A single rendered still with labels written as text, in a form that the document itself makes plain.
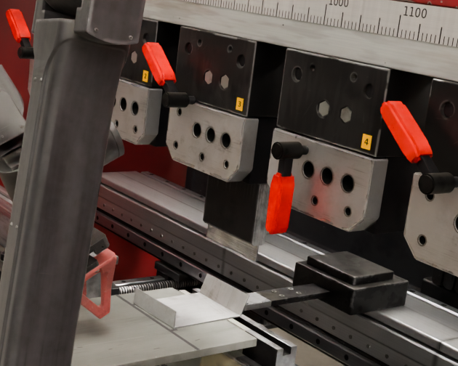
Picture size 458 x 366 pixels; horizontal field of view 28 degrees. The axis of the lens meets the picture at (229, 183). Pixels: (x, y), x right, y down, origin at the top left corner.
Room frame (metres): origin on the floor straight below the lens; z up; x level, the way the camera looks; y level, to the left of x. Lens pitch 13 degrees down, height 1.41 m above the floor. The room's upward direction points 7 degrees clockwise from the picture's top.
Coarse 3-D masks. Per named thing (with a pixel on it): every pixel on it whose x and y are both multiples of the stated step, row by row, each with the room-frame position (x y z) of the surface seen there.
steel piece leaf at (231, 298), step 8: (208, 280) 1.12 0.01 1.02; (216, 280) 1.11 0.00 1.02; (208, 288) 1.12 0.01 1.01; (216, 288) 1.11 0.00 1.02; (224, 288) 1.10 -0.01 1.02; (232, 288) 1.09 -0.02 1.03; (208, 296) 1.11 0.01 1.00; (216, 296) 1.10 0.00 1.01; (224, 296) 1.09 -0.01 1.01; (232, 296) 1.08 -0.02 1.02; (240, 296) 1.07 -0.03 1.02; (248, 296) 1.07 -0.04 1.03; (224, 304) 1.09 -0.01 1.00; (232, 304) 1.08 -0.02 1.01; (240, 304) 1.07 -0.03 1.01; (240, 312) 1.06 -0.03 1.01
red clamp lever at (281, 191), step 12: (276, 144) 0.90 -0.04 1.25; (288, 144) 0.91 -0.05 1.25; (300, 144) 0.92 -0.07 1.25; (276, 156) 0.90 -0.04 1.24; (288, 156) 0.90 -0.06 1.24; (300, 156) 0.92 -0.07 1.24; (288, 168) 0.91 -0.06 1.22; (276, 180) 0.91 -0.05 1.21; (288, 180) 0.91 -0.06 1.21; (276, 192) 0.90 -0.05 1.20; (288, 192) 0.91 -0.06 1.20; (276, 204) 0.90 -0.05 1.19; (288, 204) 0.91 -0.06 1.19; (276, 216) 0.90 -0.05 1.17; (288, 216) 0.91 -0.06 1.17; (276, 228) 0.90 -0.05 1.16
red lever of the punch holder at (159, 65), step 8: (144, 48) 1.12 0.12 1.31; (152, 48) 1.11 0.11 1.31; (160, 48) 1.12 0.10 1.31; (152, 56) 1.10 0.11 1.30; (160, 56) 1.11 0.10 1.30; (152, 64) 1.10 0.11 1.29; (160, 64) 1.10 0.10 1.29; (168, 64) 1.10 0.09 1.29; (152, 72) 1.10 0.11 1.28; (160, 72) 1.09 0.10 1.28; (168, 72) 1.09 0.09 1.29; (160, 80) 1.08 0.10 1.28; (168, 80) 1.09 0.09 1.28; (168, 88) 1.08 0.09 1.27; (176, 88) 1.08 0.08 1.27; (168, 96) 1.06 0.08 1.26; (176, 96) 1.07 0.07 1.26; (184, 96) 1.07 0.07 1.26; (192, 96) 1.09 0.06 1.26; (168, 104) 1.06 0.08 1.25; (176, 104) 1.07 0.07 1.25; (184, 104) 1.07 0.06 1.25; (192, 104) 1.09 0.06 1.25
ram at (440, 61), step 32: (160, 0) 1.17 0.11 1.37; (416, 0) 0.85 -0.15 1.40; (448, 0) 0.82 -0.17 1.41; (224, 32) 1.06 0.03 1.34; (256, 32) 1.02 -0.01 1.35; (288, 32) 0.98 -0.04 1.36; (320, 32) 0.94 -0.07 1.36; (352, 32) 0.90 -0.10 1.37; (384, 64) 0.87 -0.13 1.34; (416, 64) 0.84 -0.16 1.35; (448, 64) 0.81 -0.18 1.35
